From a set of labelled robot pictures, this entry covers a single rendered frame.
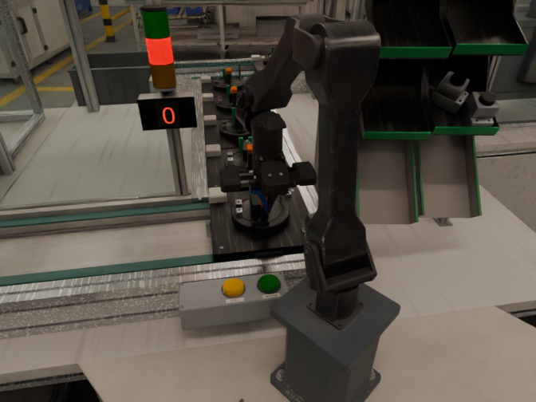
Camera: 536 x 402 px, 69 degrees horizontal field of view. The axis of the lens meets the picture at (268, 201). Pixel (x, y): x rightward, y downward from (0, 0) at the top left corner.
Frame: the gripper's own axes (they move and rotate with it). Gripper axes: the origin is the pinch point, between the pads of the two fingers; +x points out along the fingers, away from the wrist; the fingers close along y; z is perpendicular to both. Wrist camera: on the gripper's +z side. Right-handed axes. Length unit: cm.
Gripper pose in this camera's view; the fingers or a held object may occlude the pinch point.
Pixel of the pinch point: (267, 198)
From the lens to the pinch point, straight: 79.8
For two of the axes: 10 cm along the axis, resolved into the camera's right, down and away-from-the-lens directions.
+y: 9.9, -0.9, 1.3
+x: 0.0, 8.3, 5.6
